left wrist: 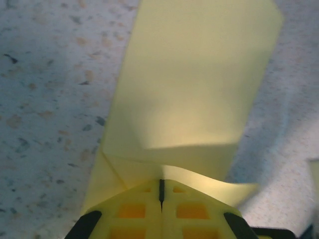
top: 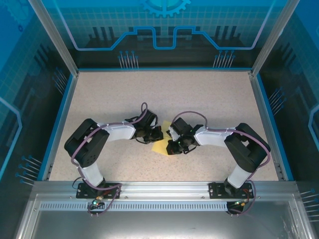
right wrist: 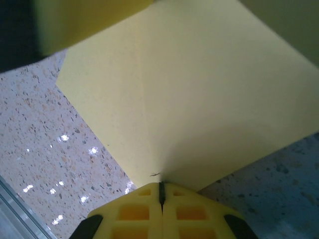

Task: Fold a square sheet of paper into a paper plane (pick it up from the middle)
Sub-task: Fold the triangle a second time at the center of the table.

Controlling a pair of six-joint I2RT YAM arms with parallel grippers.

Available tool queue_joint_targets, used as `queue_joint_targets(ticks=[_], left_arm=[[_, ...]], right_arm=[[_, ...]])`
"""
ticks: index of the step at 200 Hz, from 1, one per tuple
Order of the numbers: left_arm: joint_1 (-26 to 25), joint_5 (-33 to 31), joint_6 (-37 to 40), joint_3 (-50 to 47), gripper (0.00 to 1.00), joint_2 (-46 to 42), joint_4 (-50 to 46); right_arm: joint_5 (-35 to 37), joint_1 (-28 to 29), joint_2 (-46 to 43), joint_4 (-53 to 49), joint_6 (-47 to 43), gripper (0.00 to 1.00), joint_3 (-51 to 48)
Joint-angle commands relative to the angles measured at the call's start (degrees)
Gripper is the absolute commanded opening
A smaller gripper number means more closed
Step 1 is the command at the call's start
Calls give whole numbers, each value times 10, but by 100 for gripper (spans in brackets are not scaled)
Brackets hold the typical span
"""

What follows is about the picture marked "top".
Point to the yellow cloth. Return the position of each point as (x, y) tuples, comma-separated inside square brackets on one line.
[(159, 147)]

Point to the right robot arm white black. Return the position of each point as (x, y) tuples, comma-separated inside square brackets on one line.
[(211, 138)]

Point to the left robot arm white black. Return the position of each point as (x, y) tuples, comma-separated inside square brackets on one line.
[(119, 132)]

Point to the sheet metal tray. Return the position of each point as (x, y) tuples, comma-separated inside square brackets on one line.
[(162, 226)]

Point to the blue printed gear panel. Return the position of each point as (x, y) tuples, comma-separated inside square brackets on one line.
[(162, 15)]

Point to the blue printed side panel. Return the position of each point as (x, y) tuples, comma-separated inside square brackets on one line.
[(20, 87), (299, 87)]

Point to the aluminium cross rail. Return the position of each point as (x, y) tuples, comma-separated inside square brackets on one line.
[(164, 189)]

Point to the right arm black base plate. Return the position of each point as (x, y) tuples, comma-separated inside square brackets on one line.
[(215, 190)]

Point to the aluminium side rail blue trim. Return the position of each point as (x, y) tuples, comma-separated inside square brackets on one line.
[(260, 99), (67, 99)]

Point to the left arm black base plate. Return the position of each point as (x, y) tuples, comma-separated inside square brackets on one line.
[(83, 193)]

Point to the aluminium frame post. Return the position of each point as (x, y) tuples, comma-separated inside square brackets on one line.
[(271, 42), (57, 42)]

